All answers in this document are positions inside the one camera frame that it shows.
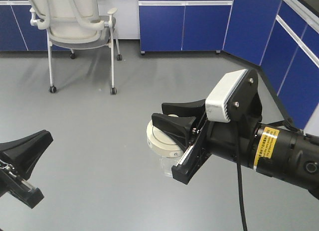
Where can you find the blue lab cabinets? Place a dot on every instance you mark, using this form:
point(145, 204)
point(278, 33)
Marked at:
point(280, 36)

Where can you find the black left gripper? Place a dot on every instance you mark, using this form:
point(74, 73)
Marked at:
point(18, 159)

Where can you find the white mesh office chair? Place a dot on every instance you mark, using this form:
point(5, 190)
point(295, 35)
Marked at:
point(75, 25)

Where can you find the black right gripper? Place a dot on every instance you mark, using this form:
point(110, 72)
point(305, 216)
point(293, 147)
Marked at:
point(220, 139)

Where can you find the glass jar with beige lid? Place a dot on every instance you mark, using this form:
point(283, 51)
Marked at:
point(162, 145)

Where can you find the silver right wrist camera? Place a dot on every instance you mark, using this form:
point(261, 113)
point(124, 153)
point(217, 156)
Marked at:
point(231, 97)

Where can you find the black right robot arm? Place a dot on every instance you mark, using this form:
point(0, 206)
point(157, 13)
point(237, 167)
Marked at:
point(287, 155)

